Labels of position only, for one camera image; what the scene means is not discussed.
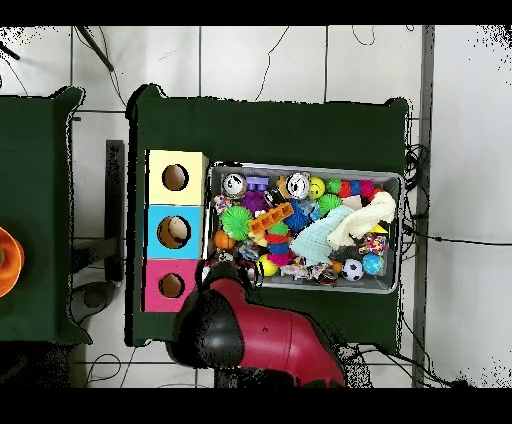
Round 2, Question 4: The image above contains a wooden box with three holes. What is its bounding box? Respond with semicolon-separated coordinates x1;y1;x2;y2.
140;148;210;314

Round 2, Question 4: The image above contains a purple monster toy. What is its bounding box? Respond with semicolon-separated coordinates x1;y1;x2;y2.
240;190;272;214

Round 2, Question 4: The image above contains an orange toy building block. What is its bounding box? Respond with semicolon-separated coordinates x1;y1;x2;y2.
248;201;296;236

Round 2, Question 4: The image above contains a green spiky rubber ball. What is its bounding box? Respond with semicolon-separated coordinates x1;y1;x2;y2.
219;205;255;242

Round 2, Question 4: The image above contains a silver drink can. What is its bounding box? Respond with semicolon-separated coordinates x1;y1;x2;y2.
220;172;248;199

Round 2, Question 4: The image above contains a crushed silver can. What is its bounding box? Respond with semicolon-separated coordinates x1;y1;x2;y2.
284;171;312;200

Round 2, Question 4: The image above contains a yellow smiley ball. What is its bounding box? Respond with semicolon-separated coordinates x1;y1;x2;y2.
308;176;327;200

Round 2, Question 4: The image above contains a mint knitted cloth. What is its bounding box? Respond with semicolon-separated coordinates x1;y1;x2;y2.
289;204;357;267

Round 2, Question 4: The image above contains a dark green table cloth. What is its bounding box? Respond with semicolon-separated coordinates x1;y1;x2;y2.
0;86;93;346
124;83;410;348

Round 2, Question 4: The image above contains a cream knitted cloth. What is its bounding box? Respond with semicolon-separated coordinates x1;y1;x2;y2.
326;190;398;248

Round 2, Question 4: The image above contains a soccer ball toy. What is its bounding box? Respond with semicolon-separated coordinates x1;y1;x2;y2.
340;258;365;282

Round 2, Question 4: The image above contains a blue globe ball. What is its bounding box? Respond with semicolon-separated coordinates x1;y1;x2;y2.
362;252;386;277

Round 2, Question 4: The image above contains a grey stand base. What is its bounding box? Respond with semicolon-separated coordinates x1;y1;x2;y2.
69;279;118;326

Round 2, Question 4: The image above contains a black tripod leg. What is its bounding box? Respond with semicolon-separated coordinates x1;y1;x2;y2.
75;26;116;73

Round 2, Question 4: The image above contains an orange bowl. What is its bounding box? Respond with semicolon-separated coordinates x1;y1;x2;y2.
0;226;26;299

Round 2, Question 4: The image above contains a wire mesh bin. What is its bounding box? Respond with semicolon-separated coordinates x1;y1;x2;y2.
202;160;404;296

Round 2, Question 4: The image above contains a black floor cable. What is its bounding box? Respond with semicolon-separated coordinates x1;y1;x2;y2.
403;224;512;246

